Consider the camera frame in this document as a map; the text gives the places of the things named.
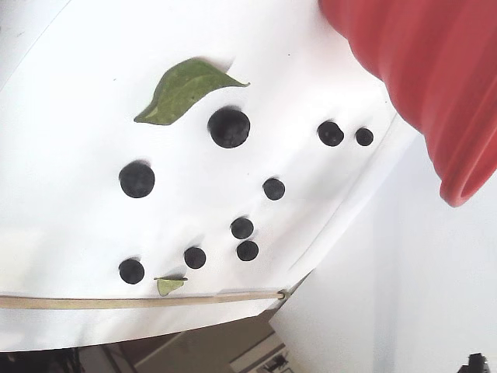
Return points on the large dark blueberry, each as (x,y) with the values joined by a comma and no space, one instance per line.
(228,127)

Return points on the red collapsible silicone cup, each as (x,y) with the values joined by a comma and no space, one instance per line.
(427,77)

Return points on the large green leaf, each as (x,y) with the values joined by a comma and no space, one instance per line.
(182,91)

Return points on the small dark blueberry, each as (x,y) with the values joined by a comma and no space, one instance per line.
(364,136)

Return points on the yellowish green leaf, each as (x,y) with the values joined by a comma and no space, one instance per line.
(167,286)

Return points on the beige cabinet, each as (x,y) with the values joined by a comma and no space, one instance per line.
(194,349)

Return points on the large white paper sheet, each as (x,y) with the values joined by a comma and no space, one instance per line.
(77,155)

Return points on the wooden stick with brass tip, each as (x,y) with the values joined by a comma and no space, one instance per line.
(116,303)

